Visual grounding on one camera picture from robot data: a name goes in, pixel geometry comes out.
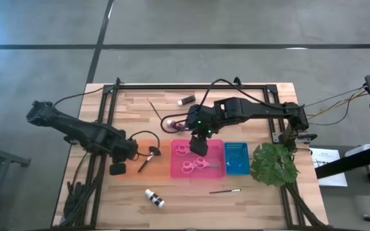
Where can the black desk bar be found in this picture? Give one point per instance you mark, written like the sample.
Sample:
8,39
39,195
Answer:
348,163

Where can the pink translucent plastic tray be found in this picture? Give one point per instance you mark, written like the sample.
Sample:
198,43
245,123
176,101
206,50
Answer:
214,150

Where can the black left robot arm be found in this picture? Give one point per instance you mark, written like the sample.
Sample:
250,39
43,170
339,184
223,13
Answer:
75,128

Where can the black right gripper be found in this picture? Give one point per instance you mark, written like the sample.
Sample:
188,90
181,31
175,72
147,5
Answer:
199,146

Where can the pink scissors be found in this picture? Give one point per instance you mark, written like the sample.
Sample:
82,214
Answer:
206,163
189,164
186,150

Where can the white paint bottle black label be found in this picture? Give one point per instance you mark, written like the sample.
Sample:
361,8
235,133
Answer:
154,198

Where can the orange translucent plastic tray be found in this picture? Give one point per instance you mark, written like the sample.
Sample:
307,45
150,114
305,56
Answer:
159,170

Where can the black fan brush silver ferrule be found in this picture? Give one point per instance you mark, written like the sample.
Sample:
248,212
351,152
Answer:
154,150

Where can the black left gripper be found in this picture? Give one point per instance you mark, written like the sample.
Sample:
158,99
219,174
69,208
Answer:
118,169

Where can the black aluminium table frame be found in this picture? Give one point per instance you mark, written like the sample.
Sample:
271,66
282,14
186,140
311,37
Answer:
172,86

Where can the black paint bottle white cap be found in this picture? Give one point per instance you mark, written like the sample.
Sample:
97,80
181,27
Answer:
186,100

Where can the magenta paint bottle white cap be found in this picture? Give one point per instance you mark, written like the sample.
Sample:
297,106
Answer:
172,124

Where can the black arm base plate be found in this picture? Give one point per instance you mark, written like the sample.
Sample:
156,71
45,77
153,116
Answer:
69,139
278,137

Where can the white paper sheet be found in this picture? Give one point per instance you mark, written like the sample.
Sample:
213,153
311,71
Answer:
324,155

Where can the grey metal stand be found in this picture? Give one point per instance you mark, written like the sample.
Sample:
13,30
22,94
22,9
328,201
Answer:
2,157

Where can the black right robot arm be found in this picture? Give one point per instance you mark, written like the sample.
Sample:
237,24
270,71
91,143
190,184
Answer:
252,109

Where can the black paint brush light tip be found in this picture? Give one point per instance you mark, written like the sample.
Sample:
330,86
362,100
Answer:
225,191

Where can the black frame clamp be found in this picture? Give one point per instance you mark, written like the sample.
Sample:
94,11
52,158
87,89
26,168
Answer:
118,81
238,81

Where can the green leafy plant white pot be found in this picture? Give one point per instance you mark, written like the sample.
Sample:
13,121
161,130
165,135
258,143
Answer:
273,163

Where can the blue plastic basket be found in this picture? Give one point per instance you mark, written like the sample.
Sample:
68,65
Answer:
236,160

